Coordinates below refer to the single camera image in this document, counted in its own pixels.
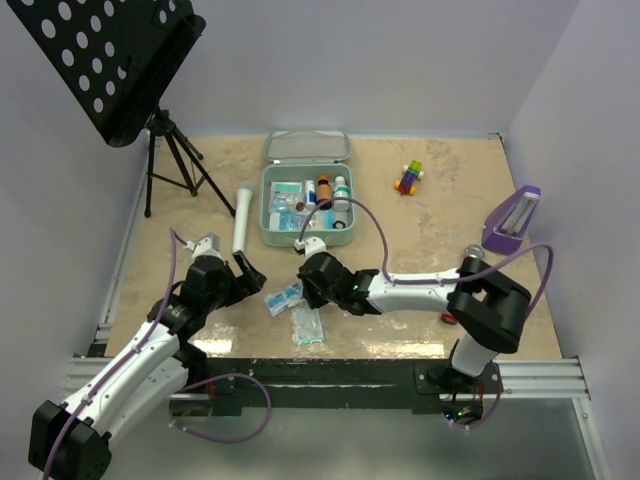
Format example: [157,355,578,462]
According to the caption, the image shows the black music stand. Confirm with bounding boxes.
[8,1,214,196]

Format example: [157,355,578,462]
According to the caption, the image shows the purple metronome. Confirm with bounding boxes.
[481,185,541,255]

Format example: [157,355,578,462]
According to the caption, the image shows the teal header small packet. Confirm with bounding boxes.
[269,181,303,213]

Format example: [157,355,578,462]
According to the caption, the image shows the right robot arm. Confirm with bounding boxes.
[298,252,531,393]

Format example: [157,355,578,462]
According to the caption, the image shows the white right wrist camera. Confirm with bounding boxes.
[293,236,327,258]

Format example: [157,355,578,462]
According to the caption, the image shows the large blue mask packet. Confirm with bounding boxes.
[268,210,334,231]

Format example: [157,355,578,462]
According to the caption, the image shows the white green label bottle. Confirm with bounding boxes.
[333,176,350,212]

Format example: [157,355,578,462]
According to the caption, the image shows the white plastic tube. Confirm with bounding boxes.
[232,184,253,253]

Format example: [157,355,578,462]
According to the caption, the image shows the aluminium rail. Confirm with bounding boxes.
[62,357,590,399]

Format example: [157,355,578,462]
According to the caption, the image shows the mint green medicine case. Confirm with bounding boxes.
[259,130,356,247]

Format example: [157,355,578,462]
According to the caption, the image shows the colourful toy car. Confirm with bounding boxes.
[394,160,424,196]

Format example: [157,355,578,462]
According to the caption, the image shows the red silver flashlight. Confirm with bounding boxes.
[440,314,457,325]

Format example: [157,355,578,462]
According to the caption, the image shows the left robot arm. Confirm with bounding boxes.
[28,251,266,479]

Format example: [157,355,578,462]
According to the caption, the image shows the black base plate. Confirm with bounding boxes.
[178,358,503,425]

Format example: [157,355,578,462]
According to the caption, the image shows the green dotted plaster packet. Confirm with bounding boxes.
[291,305,324,346]

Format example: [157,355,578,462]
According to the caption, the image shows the brown bottle orange cap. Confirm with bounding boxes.
[316,174,332,210]

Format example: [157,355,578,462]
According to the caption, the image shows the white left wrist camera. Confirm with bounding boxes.
[183,233,221,260]

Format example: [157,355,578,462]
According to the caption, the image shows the blue white swab packet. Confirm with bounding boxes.
[264,282,303,317]

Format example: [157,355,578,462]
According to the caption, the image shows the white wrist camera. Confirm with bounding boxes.
[183,233,221,260]
[293,236,327,258]

